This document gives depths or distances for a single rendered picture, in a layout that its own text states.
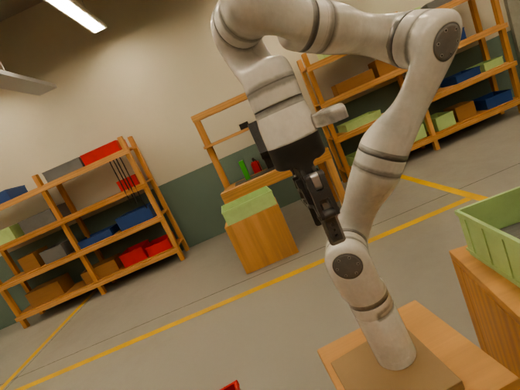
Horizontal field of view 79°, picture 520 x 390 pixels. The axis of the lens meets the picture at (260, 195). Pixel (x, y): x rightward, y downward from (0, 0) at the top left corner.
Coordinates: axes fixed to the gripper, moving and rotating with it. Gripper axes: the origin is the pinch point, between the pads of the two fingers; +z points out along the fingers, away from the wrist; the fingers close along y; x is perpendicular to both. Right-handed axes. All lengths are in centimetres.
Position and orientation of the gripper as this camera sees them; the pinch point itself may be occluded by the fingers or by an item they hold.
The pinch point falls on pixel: (328, 228)
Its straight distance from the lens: 48.1
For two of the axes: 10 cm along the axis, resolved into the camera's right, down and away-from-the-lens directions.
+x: 9.2, -4.0, -0.4
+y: 0.4, 1.9, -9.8
